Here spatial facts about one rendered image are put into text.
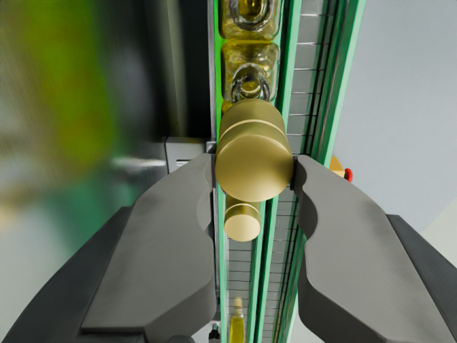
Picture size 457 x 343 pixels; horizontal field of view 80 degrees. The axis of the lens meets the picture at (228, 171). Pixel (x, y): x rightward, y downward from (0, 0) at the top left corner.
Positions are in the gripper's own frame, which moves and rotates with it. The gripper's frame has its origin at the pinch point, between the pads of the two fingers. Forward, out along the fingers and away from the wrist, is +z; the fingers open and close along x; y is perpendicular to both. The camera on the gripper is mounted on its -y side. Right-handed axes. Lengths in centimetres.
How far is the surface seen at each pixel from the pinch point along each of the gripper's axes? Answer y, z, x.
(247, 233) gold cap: 12.1, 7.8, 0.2
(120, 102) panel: 2.2, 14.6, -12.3
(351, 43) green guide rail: -1.4, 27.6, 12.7
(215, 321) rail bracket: 61, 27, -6
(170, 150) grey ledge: 18.3, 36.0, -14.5
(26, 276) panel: 6.9, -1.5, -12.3
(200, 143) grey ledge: 16.9, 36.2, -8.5
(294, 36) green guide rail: -2.3, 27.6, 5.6
